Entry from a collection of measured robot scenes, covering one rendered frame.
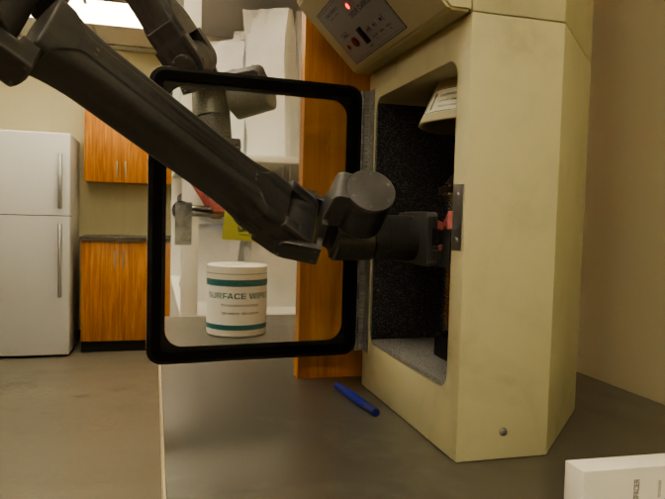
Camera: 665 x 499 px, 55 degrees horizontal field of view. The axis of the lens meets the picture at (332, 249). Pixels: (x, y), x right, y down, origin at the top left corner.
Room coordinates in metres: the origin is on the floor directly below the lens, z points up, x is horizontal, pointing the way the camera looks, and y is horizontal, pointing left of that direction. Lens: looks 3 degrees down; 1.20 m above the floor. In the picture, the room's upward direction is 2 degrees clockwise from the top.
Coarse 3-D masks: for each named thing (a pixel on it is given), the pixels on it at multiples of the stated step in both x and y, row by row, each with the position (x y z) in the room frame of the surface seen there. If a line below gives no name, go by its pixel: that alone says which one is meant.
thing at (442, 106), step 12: (444, 84) 0.79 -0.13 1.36; (456, 84) 0.77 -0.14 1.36; (432, 96) 0.81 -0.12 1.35; (444, 96) 0.78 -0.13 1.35; (456, 96) 0.77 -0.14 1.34; (432, 108) 0.79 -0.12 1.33; (444, 108) 0.77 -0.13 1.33; (432, 120) 0.78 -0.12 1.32; (444, 120) 0.88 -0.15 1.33; (432, 132) 0.88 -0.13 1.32; (444, 132) 0.89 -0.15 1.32
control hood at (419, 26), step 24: (312, 0) 0.89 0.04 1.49; (408, 0) 0.70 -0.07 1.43; (432, 0) 0.67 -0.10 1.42; (456, 0) 0.66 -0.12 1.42; (408, 24) 0.74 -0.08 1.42; (432, 24) 0.71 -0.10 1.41; (336, 48) 0.94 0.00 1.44; (384, 48) 0.83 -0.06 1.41; (408, 48) 0.81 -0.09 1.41; (360, 72) 0.95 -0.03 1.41
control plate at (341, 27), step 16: (336, 0) 0.83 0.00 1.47; (352, 0) 0.80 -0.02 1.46; (368, 0) 0.77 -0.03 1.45; (384, 0) 0.74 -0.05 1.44; (320, 16) 0.90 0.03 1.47; (336, 16) 0.86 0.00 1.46; (352, 16) 0.83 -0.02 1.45; (368, 16) 0.79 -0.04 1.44; (384, 16) 0.77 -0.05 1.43; (336, 32) 0.90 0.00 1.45; (352, 32) 0.86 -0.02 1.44; (368, 32) 0.83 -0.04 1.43; (384, 32) 0.79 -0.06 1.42; (400, 32) 0.77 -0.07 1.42; (352, 48) 0.90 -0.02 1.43; (368, 48) 0.86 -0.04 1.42
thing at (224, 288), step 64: (256, 128) 0.90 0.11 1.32; (320, 128) 0.93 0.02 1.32; (192, 192) 0.87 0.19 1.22; (320, 192) 0.93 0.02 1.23; (192, 256) 0.87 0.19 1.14; (256, 256) 0.90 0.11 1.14; (320, 256) 0.93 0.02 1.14; (192, 320) 0.87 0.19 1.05; (256, 320) 0.90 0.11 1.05; (320, 320) 0.93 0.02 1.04
